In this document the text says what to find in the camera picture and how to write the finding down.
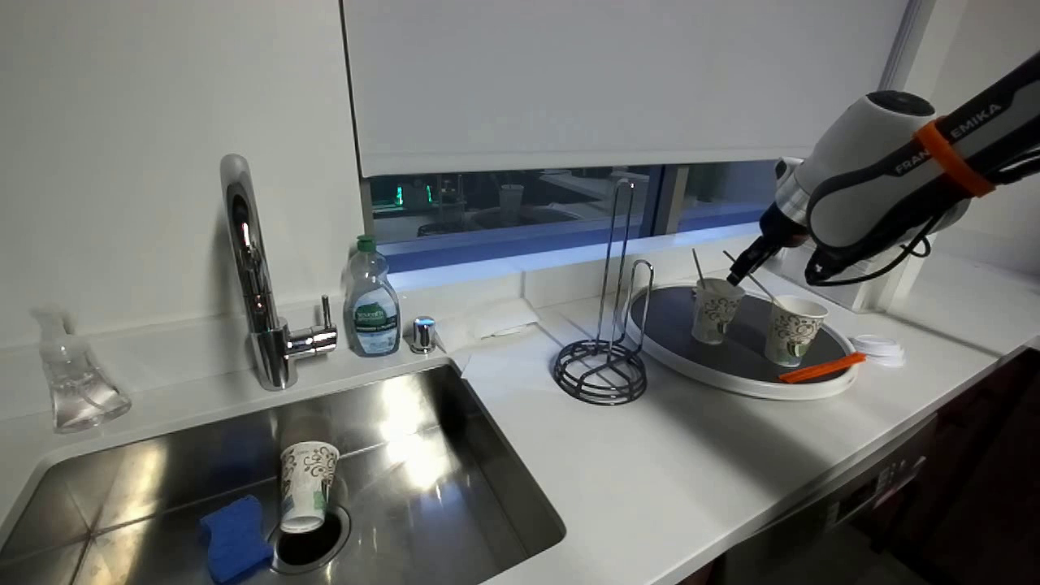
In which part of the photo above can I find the blue sponge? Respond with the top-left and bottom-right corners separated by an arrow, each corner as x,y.
196,494 -> 278,585

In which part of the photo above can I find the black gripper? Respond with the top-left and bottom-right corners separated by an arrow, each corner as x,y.
725,198 -> 817,288

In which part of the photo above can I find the small chrome sink knob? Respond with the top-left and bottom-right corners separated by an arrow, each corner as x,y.
402,313 -> 442,359

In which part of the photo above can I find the clear dish soap bottle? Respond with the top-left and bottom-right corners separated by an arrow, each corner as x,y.
342,233 -> 406,360

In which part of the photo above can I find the dark window pane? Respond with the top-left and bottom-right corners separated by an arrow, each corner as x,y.
362,158 -> 787,272

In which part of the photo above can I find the dark dishwasher front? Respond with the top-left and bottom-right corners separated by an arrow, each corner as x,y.
694,353 -> 1040,585

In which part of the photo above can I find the white roller blind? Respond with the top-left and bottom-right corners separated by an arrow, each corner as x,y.
339,0 -> 915,181

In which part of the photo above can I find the chrome kitchen faucet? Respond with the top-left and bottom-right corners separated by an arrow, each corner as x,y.
219,154 -> 342,392

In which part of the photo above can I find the patterned paper cup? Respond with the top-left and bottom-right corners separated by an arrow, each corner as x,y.
694,276 -> 749,351
278,438 -> 342,536
763,297 -> 833,372

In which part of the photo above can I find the stainless steel sink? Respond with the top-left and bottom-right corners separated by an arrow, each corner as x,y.
0,359 -> 568,585

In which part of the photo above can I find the orange plastic tool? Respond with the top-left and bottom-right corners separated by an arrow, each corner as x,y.
778,351 -> 870,387

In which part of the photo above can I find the black wire paper towel holder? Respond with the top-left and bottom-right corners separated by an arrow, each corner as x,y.
550,171 -> 661,408

